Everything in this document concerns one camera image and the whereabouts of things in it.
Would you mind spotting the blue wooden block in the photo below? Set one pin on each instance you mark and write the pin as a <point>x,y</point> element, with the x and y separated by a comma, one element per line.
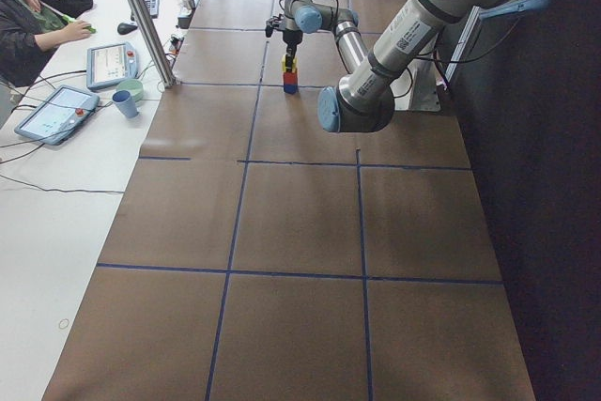
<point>290,89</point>

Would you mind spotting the red wooden block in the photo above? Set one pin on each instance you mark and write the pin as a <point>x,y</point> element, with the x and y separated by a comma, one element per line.
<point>290,78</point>

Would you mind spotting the teach pendant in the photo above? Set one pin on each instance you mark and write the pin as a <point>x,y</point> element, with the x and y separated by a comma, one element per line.
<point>109,65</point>
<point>59,116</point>

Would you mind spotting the seated person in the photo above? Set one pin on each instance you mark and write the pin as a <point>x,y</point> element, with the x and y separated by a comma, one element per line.
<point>32,31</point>

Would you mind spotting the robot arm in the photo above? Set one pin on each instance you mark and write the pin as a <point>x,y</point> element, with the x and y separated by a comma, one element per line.
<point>305,17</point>
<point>363,101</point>

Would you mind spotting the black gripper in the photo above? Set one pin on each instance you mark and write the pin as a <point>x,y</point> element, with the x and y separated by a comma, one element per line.
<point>290,38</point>

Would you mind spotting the teach pendant far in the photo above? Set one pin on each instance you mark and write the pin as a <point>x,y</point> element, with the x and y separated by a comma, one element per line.
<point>109,65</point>

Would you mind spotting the aluminium frame post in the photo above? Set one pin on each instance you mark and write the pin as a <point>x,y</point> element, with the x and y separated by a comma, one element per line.
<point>152,41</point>

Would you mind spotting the teach pendant near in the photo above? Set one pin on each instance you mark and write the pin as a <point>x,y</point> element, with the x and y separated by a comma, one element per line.
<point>59,116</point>

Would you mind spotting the yellow wooden block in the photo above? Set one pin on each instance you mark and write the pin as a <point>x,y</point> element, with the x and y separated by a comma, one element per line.
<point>289,63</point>

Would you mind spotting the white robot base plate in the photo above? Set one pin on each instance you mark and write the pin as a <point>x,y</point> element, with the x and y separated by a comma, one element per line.
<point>416,88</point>

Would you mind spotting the blue plastic cup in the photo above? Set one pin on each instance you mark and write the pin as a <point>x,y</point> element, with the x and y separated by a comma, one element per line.
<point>124,102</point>

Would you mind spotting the black computer mouse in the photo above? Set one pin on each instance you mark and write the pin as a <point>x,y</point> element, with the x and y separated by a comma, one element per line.
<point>126,28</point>

